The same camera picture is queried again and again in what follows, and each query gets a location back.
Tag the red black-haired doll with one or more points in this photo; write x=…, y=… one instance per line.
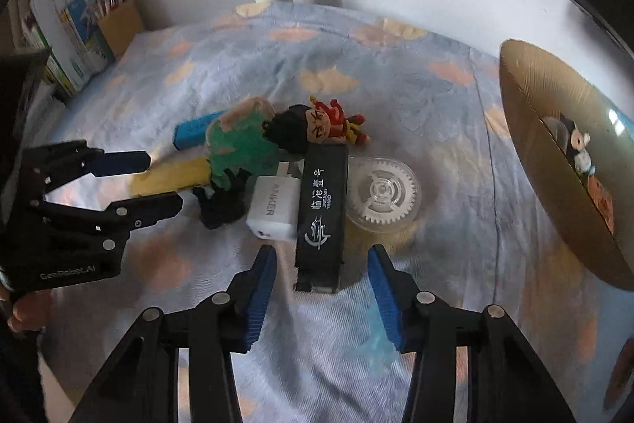
x=317, y=125

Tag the blue rectangular stick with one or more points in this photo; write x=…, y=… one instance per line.
x=195, y=133

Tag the white charger plug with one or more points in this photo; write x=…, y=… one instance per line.
x=272, y=211

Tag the gold paper bowl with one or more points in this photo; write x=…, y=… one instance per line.
x=554, y=155

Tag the black rectangular box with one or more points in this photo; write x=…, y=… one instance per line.
x=322, y=215

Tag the small white cartoon figure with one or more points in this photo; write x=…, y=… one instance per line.
x=578, y=145

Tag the floral bed sheet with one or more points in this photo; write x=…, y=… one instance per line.
x=346, y=71

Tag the yellow strip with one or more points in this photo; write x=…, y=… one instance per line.
x=168, y=179

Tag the orange printed card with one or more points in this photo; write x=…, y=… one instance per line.
x=602, y=202

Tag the stack of books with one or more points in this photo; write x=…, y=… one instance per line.
x=64, y=36

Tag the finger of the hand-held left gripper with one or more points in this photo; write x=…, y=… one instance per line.
x=124, y=161
x=148, y=207

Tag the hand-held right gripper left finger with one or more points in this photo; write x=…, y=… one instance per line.
x=260, y=289

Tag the clear round gear case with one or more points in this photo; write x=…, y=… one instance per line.
x=381, y=196

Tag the brown cardboard box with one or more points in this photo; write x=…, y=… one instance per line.
x=121, y=26

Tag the person's left hand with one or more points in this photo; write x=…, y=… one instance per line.
x=24, y=314

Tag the small black figure base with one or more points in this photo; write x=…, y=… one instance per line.
x=218, y=207

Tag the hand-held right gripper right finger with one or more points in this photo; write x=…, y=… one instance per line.
x=384, y=299

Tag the green acrylic figure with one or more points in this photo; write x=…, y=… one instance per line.
x=237, y=143

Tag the person's left forearm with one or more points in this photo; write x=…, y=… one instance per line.
x=17, y=378

